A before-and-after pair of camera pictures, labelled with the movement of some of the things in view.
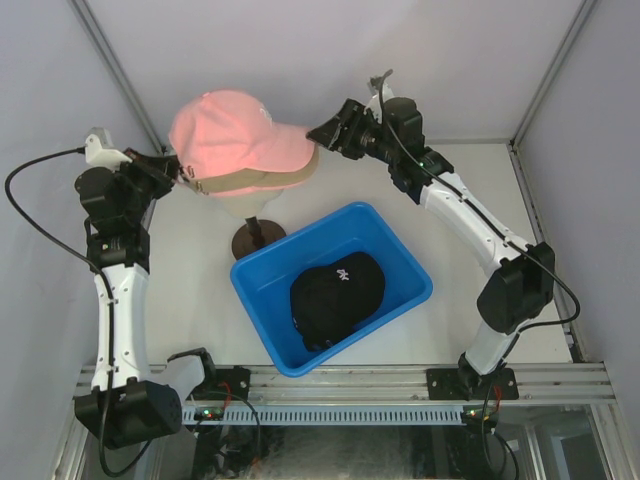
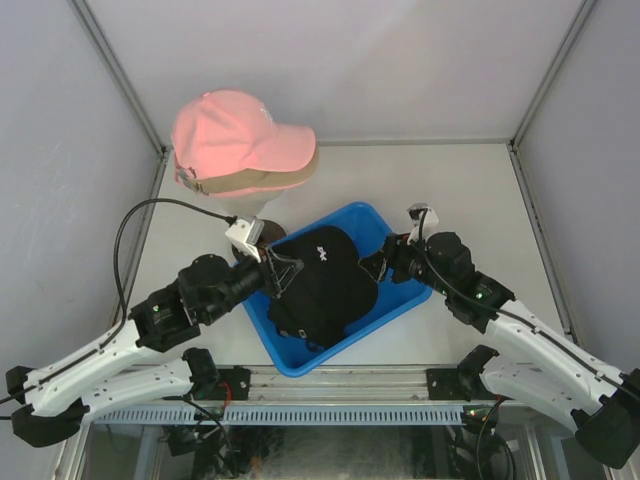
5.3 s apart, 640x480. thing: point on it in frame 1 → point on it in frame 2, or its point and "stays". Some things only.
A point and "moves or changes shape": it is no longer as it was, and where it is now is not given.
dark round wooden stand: x=255 y=234 stays
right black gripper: x=337 y=136 → x=396 y=250
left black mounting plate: x=230 y=384 stays
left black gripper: x=161 y=171 → x=281 y=271
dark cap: x=326 y=301 moves or changes shape
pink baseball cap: x=249 y=189 stays
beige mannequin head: x=248 y=205 stays
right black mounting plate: x=444 y=385 stays
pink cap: x=225 y=130 stays
